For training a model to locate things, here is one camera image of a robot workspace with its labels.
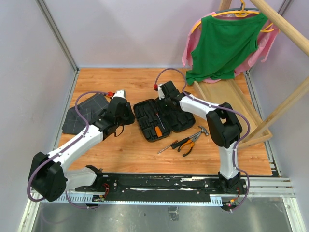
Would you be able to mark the aluminium frame rail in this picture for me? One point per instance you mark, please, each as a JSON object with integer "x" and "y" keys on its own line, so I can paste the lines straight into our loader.
{"x": 56, "y": 32}

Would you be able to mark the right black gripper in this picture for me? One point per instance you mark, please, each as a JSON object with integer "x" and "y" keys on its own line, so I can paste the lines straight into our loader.
{"x": 163, "y": 98}

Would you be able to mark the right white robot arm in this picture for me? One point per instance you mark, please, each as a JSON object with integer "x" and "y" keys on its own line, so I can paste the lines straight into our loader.
{"x": 224, "y": 128}

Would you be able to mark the wooden rack frame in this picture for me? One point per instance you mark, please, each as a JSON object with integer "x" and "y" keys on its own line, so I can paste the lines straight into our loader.
{"x": 283, "y": 82}

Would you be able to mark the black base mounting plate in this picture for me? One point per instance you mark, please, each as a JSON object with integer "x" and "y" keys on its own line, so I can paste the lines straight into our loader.
{"x": 164, "y": 188}

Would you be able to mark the grey checked cloth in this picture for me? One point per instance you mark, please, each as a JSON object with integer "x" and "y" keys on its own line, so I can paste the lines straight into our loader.
{"x": 89, "y": 109}

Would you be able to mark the green sleeveless shirt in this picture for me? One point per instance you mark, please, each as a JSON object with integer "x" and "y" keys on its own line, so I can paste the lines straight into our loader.
{"x": 223, "y": 45}

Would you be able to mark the orange-handled screwdriver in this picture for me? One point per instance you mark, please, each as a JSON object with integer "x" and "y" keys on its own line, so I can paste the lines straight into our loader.
{"x": 158, "y": 131}

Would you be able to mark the silver metal file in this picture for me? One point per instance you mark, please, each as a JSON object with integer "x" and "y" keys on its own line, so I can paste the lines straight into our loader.
{"x": 165, "y": 148}

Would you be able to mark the orange-black pliers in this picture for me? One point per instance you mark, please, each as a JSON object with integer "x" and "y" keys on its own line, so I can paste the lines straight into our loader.
{"x": 187, "y": 145}

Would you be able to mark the black plastic tool case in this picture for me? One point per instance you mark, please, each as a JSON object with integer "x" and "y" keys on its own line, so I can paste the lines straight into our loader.
{"x": 173, "y": 120}

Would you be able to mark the yellow clothes hanger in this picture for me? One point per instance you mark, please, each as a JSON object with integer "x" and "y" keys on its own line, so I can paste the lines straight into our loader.
{"x": 241, "y": 12}

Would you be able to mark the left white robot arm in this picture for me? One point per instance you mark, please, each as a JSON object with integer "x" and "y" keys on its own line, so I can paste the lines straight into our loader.
{"x": 49, "y": 174}

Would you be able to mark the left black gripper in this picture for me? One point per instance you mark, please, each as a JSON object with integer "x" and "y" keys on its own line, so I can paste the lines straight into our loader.
{"x": 131, "y": 119}

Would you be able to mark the claw hammer black handle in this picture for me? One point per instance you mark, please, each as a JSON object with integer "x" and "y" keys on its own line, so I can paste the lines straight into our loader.
{"x": 202, "y": 130}

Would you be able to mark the black-handled screwdriver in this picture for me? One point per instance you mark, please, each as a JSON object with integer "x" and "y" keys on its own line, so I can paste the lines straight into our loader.
{"x": 157, "y": 114}

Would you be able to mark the wooden tray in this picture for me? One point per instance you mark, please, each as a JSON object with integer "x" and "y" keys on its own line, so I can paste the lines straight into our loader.
{"x": 228, "y": 91}

